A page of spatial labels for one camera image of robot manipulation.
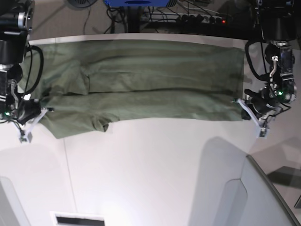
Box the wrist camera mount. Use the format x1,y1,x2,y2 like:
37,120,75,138
231,97,291,139
12,108,54,144

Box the grey metal table-side rail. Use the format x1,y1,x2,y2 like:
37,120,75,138
246,155,301,226

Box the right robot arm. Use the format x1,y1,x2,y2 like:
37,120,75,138
0,0,44,125

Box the blue bin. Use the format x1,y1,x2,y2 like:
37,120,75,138
105,0,169,7

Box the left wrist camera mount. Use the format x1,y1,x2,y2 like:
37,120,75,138
231,97,291,139

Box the white label with black bar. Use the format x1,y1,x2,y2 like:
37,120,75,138
50,211,106,226

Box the green t-shirt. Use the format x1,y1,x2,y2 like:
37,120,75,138
31,40,245,139

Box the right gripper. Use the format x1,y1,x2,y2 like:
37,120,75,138
15,99,41,125

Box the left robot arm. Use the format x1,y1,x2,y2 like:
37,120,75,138
241,0,299,120

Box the black power strip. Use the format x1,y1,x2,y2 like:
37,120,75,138
176,14,233,25

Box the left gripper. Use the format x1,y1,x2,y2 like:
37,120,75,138
241,89,281,120

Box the black floor fan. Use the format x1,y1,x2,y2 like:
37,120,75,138
67,0,97,8

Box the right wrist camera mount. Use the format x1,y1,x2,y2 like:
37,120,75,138
12,108,54,144

